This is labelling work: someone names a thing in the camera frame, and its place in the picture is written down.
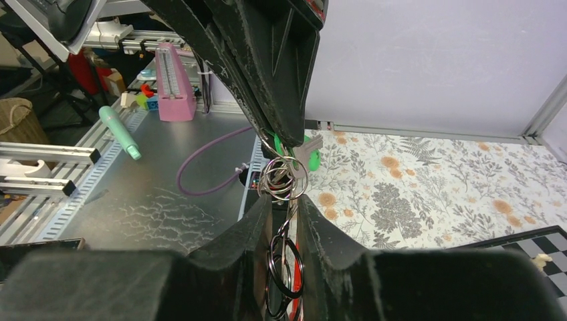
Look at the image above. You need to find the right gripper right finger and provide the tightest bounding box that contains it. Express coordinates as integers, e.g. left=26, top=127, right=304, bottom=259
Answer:
left=298, top=195, right=566, bottom=320

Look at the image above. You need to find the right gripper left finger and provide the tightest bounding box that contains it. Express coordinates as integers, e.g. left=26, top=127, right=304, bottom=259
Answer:
left=1, top=195, right=272, bottom=320

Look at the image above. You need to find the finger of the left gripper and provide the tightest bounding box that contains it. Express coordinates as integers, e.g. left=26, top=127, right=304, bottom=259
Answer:
left=145, top=1, right=284, bottom=138
left=206, top=1, right=328, bottom=147

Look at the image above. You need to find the green key tag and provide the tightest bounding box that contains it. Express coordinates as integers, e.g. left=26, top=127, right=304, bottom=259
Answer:
left=267, top=131, right=324, bottom=179

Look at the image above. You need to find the pink box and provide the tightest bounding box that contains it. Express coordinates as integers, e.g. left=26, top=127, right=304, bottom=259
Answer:
left=155, top=43, right=197, bottom=122

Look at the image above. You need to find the floral table mat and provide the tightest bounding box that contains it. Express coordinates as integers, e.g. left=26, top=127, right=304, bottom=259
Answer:
left=308, top=131, right=566, bottom=249

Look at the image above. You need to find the black computer mouse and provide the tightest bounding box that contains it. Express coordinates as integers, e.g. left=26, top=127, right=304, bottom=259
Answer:
left=47, top=0, right=92, bottom=43

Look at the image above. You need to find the mint green tube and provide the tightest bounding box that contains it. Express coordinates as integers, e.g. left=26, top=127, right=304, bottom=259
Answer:
left=98, top=106, right=141, bottom=161

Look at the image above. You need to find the black keyboard on tray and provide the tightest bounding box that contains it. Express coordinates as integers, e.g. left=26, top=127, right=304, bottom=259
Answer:
left=29, top=0, right=57, bottom=15

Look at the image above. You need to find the cream chess piece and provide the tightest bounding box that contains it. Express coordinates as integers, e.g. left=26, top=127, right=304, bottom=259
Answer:
left=531, top=253, right=553, bottom=272

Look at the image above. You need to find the wicker basket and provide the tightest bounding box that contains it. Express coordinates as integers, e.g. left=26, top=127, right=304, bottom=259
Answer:
left=1, top=98, right=50, bottom=144

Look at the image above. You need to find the black grey chessboard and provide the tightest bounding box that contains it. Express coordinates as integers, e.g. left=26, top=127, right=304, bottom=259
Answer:
left=464, top=225, right=566, bottom=310

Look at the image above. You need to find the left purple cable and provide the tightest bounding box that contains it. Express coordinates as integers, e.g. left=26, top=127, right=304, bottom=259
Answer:
left=176, top=126, right=255, bottom=197

